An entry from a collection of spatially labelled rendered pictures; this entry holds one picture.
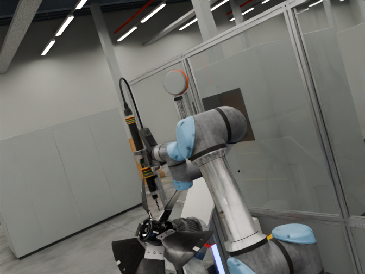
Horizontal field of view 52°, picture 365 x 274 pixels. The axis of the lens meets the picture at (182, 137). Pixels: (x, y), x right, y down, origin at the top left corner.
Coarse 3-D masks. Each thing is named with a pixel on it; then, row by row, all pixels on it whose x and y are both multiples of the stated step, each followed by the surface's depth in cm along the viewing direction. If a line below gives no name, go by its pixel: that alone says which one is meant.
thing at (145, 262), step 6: (144, 258) 175; (144, 264) 174; (150, 264) 173; (156, 264) 173; (162, 264) 173; (138, 270) 173; (144, 270) 172; (150, 270) 172; (156, 270) 172; (162, 270) 172
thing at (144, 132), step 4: (144, 128) 163; (148, 128) 163; (140, 132) 161; (144, 132) 161; (148, 132) 162; (140, 136) 162; (144, 136) 160; (148, 136) 161; (152, 136) 162; (144, 140) 160; (148, 140) 160; (152, 140) 160; (144, 144) 160; (148, 144) 159; (152, 144) 159; (156, 144) 160; (148, 148) 159; (152, 148) 158
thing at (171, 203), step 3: (177, 192) 180; (180, 192) 188; (174, 195) 177; (177, 195) 184; (171, 198) 175; (174, 198) 183; (177, 198) 187; (171, 201) 179; (174, 201) 185; (168, 204) 178; (171, 204) 183; (165, 207) 177; (168, 207) 182; (171, 207) 185
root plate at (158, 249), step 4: (148, 248) 178; (152, 248) 178; (156, 248) 178; (160, 248) 178; (164, 248) 178; (152, 252) 177; (156, 252) 177; (160, 252) 177; (144, 256) 176; (148, 256) 176; (152, 256) 176; (156, 256) 176; (160, 256) 176
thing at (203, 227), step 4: (192, 216) 195; (192, 220) 196; (196, 220) 190; (200, 220) 191; (200, 224) 186; (204, 224) 188; (200, 228) 185; (204, 228) 185; (208, 240) 183; (204, 244) 181; (200, 248) 179; (204, 248) 180; (200, 252) 179; (204, 252) 180; (196, 256) 179; (200, 256) 179; (204, 256) 180
